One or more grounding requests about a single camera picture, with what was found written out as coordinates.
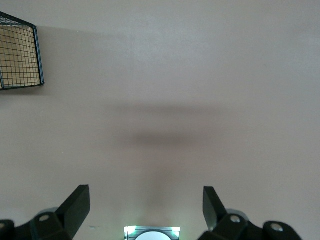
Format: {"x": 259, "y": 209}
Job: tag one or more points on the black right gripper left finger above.
{"x": 70, "y": 215}

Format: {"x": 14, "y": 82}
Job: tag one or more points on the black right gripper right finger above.
{"x": 222, "y": 222}

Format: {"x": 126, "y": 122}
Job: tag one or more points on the light wooden board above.
{"x": 17, "y": 50}

